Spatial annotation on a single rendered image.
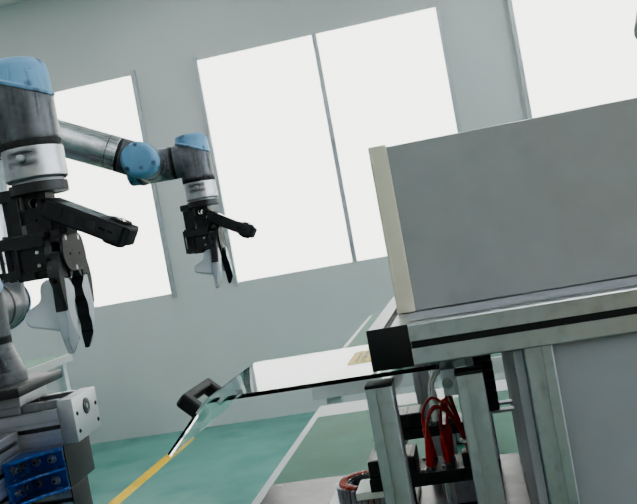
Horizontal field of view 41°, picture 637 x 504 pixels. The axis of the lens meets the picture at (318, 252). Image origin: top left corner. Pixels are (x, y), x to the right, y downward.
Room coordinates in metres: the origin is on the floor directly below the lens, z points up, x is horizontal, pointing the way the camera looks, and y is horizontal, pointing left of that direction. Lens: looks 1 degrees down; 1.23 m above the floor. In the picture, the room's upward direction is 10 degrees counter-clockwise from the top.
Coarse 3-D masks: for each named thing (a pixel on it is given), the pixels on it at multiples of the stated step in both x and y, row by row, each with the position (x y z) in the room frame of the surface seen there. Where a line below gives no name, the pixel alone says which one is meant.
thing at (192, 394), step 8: (200, 384) 1.10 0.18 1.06; (208, 384) 1.12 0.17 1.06; (216, 384) 1.14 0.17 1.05; (192, 392) 1.06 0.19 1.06; (200, 392) 1.09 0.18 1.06; (208, 392) 1.13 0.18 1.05; (184, 400) 1.04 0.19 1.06; (192, 400) 1.04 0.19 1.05; (184, 408) 1.04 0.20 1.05; (192, 408) 1.04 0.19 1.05; (192, 416) 1.04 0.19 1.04
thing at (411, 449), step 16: (416, 448) 1.15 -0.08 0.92; (368, 464) 1.11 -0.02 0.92; (416, 464) 1.11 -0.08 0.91; (368, 480) 1.16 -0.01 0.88; (416, 480) 1.10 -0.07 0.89; (432, 480) 1.09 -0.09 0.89; (448, 480) 1.09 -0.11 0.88; (464, 480) 1.09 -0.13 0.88; (368, 496) 1.11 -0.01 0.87; (448, 496) 1.10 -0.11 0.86
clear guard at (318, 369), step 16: (320, 352) 1.18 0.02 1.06; (336, 352) 1.15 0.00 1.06; (352, 352) 1.13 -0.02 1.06; (256, 368) 1.14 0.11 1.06; (272, 368) 1.11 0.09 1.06; (288, 368) 1.09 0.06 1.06; (304, 368) 1.06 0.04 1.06; (320, 368) 1.04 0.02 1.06; (336, 368) 1.02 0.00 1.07; (352, 368) 1.00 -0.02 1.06; (368, 368) 0.98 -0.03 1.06; (400, 368) 0.94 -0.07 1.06; (416, 368) 0.92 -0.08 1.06; (432, 368) 0.92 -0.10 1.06; (240, 384) 1.03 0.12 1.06; (256, 384) 1.01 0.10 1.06; (272, 384) 0.99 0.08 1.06; (288, 384) 0.97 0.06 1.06; (304, 384) 0.95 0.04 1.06; (320, 384) 0.94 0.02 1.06; (208, 400) 0.97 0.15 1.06; (224, 400) 0.96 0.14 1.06; (208, 416) 1.06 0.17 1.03; (192, 432) 1.02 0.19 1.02; (176, 448) 0.97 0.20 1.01
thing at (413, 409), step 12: (408, 408) 1.38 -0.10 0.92; (420, 408) 1.37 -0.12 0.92; (408, 420) 1.34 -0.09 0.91; (420, 420) 1.34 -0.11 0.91; (444, 420) 1.35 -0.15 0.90; (408, 432) 1.34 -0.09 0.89; (420, 432) 1.34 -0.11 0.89; (432, 432) 1.33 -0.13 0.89; (456, 432) 1.33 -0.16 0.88; (456, 444) 1.38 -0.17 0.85
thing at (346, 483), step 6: (354, 474) 1.42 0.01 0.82; (360, 474) 1.42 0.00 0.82; (366, 474) 1.42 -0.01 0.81; (342, 480) 1.40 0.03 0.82; (348, 480) 1.40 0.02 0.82; (354, 480) 1.41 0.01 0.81; (360, 480) 1.41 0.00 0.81; (336, 486) 1.38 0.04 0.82; (342, 486) 1.37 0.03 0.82; (348, 486) 1.36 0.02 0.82; (354, 486) 1.35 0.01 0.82; (342, 492) 1.36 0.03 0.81; (348, 492) 1.35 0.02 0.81; (354, 492) 1.34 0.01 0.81; (342, 498) 1.36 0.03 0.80; (348, 498) 1.35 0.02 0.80; (354, 498) 1.34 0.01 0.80; (378, 498) 1.33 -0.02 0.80; (384, 498) 1.33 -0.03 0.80
